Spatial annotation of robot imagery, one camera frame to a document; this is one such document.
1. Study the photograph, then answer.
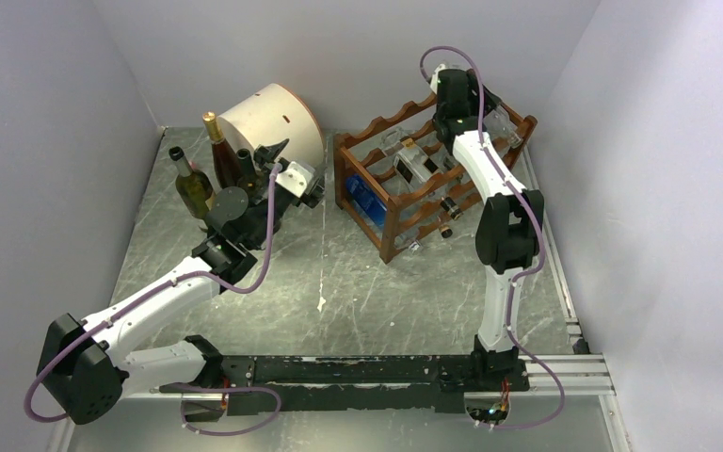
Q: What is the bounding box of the green wine bottle white label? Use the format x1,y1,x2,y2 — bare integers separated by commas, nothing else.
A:
236,148,260,198

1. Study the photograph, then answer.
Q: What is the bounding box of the blue bottle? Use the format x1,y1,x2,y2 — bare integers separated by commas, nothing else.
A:
345,174,387,230

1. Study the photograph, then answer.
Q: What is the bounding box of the cream cylindrical container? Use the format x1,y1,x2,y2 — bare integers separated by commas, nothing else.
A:
216,83,326,169

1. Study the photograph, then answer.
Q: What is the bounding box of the green wine bottle brown label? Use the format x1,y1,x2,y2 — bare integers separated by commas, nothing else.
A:
169,146,216,220

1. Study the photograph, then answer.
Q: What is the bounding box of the dark wine bottle cream label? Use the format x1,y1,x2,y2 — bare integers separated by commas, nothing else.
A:
202,111,242,188

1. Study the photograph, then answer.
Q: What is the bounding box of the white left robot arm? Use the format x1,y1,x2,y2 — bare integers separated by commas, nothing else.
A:
23,140,326,425

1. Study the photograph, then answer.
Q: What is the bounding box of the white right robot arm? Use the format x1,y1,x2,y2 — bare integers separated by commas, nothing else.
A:
430,64,544,390

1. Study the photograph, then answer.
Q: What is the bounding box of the clear glass bottle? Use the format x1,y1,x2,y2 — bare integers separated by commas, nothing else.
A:
484,104,522,148

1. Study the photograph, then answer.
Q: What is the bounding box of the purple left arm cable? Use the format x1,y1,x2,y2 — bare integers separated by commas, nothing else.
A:
23,163,284,438

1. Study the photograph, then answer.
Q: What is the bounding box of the brown wooden wine rack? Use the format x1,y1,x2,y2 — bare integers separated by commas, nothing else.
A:
333,93,538,266

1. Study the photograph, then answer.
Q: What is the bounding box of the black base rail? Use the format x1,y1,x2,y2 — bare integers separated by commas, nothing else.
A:
187,351,530,416

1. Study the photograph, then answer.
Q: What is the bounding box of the dark capped bottle in rack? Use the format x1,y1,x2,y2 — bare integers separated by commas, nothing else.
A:
440,196,462,220

